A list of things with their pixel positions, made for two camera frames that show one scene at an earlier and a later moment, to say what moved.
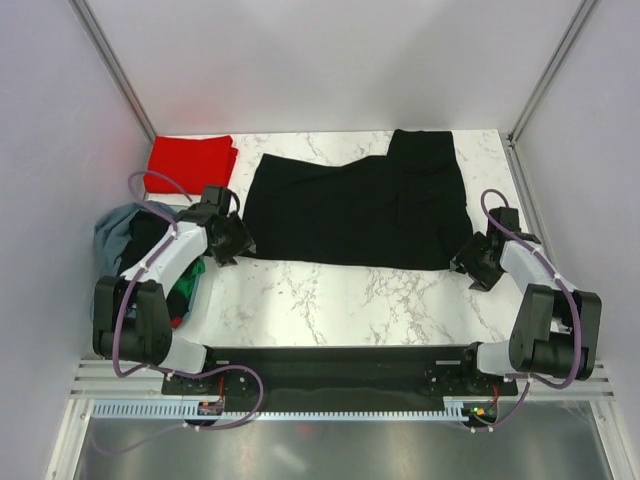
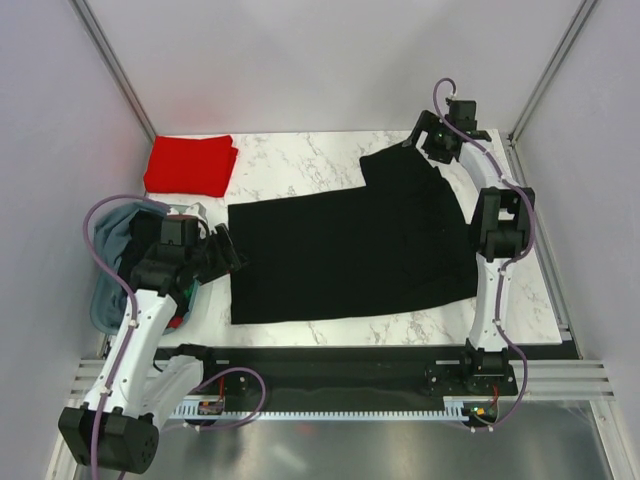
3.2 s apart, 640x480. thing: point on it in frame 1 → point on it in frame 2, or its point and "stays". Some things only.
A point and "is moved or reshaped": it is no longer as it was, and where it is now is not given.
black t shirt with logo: (402, 210) is moved or reshaped
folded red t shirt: (193, 163) stays
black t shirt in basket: (145, 227) stays
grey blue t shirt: (111, 230) stays
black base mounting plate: (339, 374) stays
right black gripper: (484, 280) → (430, 124)
